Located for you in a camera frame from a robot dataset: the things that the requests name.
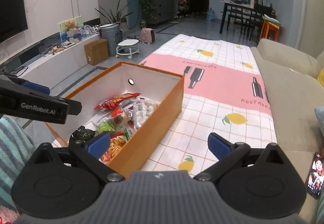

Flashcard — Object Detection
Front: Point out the brown cardboard box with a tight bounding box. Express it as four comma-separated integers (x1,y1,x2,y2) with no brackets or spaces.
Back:
84,38,109,66

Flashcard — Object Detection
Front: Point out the beige sofa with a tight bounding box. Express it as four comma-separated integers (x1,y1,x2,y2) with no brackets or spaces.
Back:
250,38,324,224

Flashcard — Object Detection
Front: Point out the grey plant pot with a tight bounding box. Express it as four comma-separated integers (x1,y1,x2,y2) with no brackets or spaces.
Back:
100,24,120,57

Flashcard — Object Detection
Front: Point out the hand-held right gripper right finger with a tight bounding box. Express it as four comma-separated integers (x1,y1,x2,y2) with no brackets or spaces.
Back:
194,132,287,181

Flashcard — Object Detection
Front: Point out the white rolling stool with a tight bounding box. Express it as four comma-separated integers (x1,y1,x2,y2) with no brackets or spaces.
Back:
115,33,141,60

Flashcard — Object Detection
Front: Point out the dark glossy snack packet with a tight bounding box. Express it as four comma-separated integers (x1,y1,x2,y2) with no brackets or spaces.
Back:
69,126,96,142

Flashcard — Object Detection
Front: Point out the smartphone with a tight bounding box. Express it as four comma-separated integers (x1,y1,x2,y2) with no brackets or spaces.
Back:
305,152,324,200

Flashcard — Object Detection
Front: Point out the orange stool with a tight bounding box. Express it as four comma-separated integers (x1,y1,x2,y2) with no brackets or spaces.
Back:
259,20,280,43

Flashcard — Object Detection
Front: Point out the teddy bear photo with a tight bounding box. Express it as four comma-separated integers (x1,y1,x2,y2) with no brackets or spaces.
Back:
59,17,84,43

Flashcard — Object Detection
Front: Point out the teal striped clothing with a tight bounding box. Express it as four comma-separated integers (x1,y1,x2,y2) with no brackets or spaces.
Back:
0,115,38,224

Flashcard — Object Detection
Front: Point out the shoe rack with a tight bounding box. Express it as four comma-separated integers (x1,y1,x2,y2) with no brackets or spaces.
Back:
177,0,191,16

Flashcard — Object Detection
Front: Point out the dark dining table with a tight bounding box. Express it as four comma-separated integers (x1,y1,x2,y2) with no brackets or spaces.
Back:
219,0,264,35

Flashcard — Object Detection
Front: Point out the black television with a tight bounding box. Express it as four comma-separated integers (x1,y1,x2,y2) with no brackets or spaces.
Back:
0,0,28,45

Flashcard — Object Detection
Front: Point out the dark grey cabinet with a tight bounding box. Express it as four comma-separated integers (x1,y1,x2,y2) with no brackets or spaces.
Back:
151,0,176,25

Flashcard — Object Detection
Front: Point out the spiky leaf plant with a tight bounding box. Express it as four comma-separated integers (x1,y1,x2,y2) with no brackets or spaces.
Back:
94,0,134,30

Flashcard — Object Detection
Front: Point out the black dining chair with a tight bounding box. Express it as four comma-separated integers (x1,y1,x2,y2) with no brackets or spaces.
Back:
226,13,246,32
244,3,265,40

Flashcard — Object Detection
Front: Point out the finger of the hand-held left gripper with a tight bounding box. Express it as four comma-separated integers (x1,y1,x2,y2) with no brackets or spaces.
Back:
57,98,82,116
0,71,51,96

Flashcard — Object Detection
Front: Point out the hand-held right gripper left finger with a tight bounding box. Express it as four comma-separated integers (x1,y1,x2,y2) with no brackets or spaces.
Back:
33,132,126,182

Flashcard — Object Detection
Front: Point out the pink heater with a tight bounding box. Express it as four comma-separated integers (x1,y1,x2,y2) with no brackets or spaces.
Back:
141,27,156,44

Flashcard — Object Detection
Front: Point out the small red snack packet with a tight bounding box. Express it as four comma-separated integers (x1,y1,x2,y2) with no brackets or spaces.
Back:
111,108,132,125

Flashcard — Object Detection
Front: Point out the white TV stand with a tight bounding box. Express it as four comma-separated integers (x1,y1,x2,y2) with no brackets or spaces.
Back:
0,34,102,93

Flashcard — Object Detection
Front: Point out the light blue cushion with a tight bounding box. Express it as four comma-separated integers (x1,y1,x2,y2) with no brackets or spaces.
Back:
315,106,324,136

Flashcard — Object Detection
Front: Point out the orange storage box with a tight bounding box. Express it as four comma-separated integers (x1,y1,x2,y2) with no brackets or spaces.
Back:
46,61,185,177

